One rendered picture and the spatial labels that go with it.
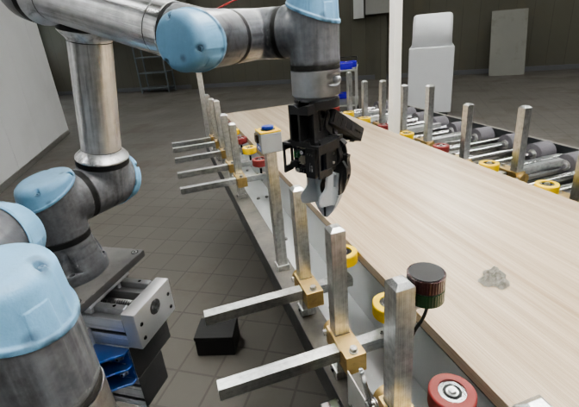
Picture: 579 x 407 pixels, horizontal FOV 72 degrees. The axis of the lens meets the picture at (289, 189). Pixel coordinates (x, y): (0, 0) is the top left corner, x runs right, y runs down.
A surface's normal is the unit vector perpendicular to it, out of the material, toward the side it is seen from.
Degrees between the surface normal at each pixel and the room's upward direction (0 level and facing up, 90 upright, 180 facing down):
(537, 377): 0
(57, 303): 87
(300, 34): 90
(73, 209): 90
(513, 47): 76
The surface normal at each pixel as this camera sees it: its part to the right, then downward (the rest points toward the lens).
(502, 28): -0.27, 0.15
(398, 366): 0.31, 0.33
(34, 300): 0.91, 0.03
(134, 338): -0.26, 0.39
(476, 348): -0.08, -0.92
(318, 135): 0.78, 0.19
